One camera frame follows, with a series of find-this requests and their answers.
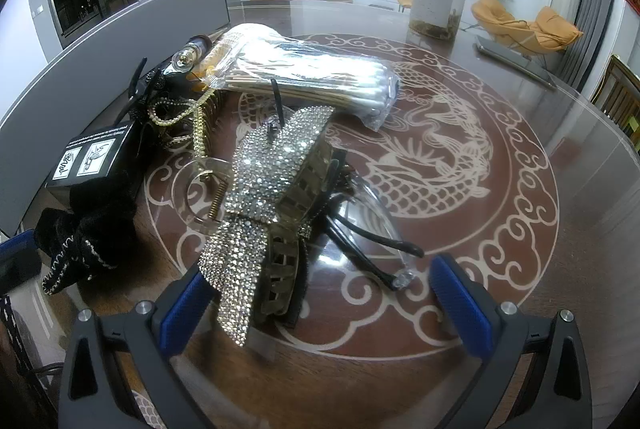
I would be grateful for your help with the orange lounge chair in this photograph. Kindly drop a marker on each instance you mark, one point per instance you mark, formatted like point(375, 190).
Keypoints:
point(492, 16)
point(555, 31)

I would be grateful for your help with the gold rhinestone hair clip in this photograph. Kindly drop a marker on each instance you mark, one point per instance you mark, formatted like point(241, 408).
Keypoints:
point(200, 129)

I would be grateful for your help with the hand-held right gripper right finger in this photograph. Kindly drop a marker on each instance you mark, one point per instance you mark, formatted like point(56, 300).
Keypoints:
point(460, 304)

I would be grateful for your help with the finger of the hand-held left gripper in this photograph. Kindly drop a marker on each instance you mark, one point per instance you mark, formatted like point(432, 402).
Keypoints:
point(12, 254)

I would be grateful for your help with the grey curtain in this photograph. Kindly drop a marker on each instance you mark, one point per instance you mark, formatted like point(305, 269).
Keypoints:
point(597, 9)

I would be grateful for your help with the bag of cotton swabs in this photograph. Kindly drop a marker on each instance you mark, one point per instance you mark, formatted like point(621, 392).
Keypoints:
point(320, 79)

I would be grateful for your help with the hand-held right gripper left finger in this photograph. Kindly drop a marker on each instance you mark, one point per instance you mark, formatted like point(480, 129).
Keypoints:
point(182, 304)

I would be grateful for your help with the silver rhinestone hair claw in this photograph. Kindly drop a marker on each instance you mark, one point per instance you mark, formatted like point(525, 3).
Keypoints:
point(260, 179)

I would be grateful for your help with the wooden chair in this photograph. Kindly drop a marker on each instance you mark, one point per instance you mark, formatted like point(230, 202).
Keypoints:
point(617, 89)

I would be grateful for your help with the dark dotted clothing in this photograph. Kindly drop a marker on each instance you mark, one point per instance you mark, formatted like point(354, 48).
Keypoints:
point(10, 324)

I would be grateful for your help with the clear safety glasses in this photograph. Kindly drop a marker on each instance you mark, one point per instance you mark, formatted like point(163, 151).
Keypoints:
point(372, 241)

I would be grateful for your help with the black box with white label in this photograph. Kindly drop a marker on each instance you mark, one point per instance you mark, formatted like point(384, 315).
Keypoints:
point(85, 159)

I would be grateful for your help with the dark flat slab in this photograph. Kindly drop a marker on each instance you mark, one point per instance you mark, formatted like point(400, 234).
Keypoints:
point(515, 59)

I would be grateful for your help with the black hair clip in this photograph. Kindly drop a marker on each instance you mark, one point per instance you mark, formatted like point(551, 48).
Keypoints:
point(137, 89)

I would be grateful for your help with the small bottle with silver cap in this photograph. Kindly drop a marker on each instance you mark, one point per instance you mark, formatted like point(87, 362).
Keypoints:
point(192, 51)

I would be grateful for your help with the black velvet bow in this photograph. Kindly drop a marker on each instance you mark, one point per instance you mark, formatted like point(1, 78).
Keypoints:
point(95, 219)

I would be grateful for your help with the brown patterned desktop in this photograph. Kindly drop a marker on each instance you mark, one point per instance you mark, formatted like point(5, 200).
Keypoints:
point(575, 259)

